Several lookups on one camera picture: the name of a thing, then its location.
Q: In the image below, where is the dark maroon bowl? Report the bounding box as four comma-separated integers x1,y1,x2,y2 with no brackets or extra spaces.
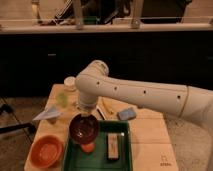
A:
69,114,99,144

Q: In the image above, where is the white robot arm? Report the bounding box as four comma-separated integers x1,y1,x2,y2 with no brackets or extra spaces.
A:
75,60,213,171

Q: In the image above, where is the yellow thin stick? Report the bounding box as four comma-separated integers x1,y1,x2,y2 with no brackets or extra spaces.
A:
101,98,114,115

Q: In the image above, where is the small white cup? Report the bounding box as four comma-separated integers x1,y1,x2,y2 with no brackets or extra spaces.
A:
64,76,76,92

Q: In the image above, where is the orange fruit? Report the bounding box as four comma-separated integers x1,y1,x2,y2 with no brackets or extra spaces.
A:
81,142,95,153

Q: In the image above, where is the wooden rectangular block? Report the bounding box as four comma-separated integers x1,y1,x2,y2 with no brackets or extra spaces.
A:
107,133,119,160

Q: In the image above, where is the green plastic tray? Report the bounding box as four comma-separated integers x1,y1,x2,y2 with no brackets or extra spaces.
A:
61,121,133,171

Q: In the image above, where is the orange bowl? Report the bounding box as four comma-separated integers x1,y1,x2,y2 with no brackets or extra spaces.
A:
30,135,64,169

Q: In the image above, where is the black stand leg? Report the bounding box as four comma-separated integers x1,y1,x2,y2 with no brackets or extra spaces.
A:
0,104,36,134

